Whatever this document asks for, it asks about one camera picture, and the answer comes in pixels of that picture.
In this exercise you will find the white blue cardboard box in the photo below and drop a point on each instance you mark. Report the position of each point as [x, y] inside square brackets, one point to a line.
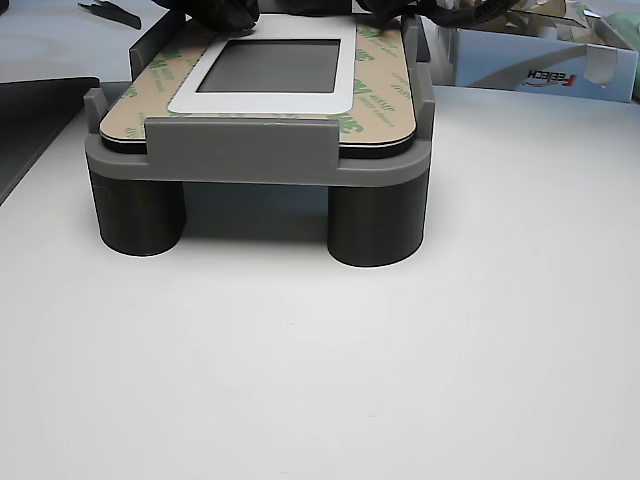
[500, 60]

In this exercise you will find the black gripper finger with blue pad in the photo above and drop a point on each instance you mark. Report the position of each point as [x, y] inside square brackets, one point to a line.
[380, 12]
[220, 12]

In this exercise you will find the tan protective film green print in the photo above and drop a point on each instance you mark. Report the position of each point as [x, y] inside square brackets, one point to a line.
[380, 100]

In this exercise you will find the black tweezers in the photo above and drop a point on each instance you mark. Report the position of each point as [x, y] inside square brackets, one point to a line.
[120, 15]

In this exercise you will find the black flat tray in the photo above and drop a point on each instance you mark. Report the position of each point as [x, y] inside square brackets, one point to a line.
[30, 125]

